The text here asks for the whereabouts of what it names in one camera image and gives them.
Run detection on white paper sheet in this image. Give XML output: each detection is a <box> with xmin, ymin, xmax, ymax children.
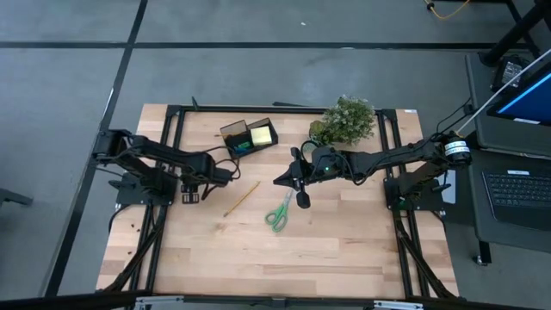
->
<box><xmin>439</xmin><ymin>184</ymin><xmax>458</xmax><ymax>206</ymax></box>

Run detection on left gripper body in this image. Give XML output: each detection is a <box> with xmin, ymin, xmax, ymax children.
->
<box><xmin>180</xmin><ymin>170</ymin><xmax>233</xmax><ymax>204</ymax></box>

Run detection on trailing succulent potted plant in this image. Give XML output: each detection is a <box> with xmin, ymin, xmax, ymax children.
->
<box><xmin>307</xmin><ymin>120</ymin><xmax>332</xmax><ymax>147</ymax></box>

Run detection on yellow floor cable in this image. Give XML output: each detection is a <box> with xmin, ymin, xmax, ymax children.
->
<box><xmin>424</xmin><ymin>0</ymin><xmax>471</xmax><ymax>21</ymax></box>

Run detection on grey equipment cart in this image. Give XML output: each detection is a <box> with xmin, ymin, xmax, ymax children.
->
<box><xmin>464</xmin><ymin>51</ymin><xmax>551</xmax><ymax>253</ymax></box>

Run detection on right arm wrist cable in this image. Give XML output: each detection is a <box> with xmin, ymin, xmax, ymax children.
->
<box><xmin>300</xmin><ymin>139</ymin><xmax>320</xmax><ymax>157</ymax></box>

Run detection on black aluminium table frame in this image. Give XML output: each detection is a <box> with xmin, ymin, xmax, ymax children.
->
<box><xmin>96</xmin><ymin>102</ymin><xmax>460</xmax><ymax>302</ymax></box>

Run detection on silver metal bracket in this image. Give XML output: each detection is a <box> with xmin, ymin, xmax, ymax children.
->
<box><xmin>373</xmin><ymin>300</ymin><xmax>425</xmax><ymax>310</ymax></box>
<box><xmin>134</xmin><ymin>294</ymin><xmax>185</xmax><ymax>310</ymax></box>

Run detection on black floor cables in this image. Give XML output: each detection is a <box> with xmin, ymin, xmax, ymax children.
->
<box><xmin>424</xmin><ymin>97</ymin><xmax>474</xmax><ymax>147</ymax></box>

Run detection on thin white rod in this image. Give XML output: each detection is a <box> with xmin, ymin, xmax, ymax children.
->
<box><xmin>454</xmin><ymin>47</ymin><xmax>551</xmax><ymax>141</ymax></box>

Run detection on arm wrist cable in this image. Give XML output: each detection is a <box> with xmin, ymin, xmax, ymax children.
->
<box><xmin>200</xmin><ymin>145</ymin><xmax>242</xmax><ymax>202</ymax></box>
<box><xmin>300</xmin><ymin>139</ymin><xmax>320</xmax><ymax>157</ymax></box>

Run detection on yellow sticky note pad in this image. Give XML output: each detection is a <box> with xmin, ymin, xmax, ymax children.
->
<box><xmin>251</xmin><ymin>125</ymin><xmax>274</xmax><ymax>147</ymax></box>

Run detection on black power adapter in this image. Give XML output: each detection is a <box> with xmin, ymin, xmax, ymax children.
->
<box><xmin>492</xmin><ymin>54</ymin><xmax>525</xmax><ymax>92</ymax></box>

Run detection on black laptop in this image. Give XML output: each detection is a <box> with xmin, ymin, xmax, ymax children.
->
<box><xmin>481</xmin><ymin>169</ymin><xmax>551</xmax><ymax>233</ymax></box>

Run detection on black stand legs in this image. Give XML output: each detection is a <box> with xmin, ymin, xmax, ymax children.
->
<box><xmin>480</xmin><ymin>0</ymin><xmax>551</xmax><ymax>68</ymax></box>

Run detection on black crossbar rail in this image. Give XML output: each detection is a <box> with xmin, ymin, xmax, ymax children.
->
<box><xmin>0</xmin><ymin>290</ymin><xmax>551</xmax><ymax>310</ymax></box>

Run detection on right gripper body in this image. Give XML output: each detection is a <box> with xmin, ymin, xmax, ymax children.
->
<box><xmin>291</xmin><ymin>146</ymin><xmax>344</xmax><ymax>210</ymax></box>

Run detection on black mesh desk organizer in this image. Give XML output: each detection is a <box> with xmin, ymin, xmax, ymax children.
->
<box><xmin>219</xmin><ymin>116</ymin><xmax>280</xmax><ymax>161</ymax></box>

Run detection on left arm wrist cable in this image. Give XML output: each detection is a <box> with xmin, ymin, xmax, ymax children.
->
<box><xmin>200</xmin><ymin>145</ymin><xmax>242</xmax><ymax>202</ymax></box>

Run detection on bushy green potted plant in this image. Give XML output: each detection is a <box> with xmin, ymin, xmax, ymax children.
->
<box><xmin>322</xmin><ymin>94</ymin><xmax>377</xmax><ymax>146</ymax></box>

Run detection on green handled scissors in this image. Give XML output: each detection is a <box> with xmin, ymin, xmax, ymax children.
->
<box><xmin>263</xmin><ymin>189</ymin><xmax>297</xmax><ymax>234</ymax></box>

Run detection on monitor with blue screen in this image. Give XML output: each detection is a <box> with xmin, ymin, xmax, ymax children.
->
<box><xmin>487</xmin><ymin>59</ymin><xmax>551</xmax><ymax>127</ymax></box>

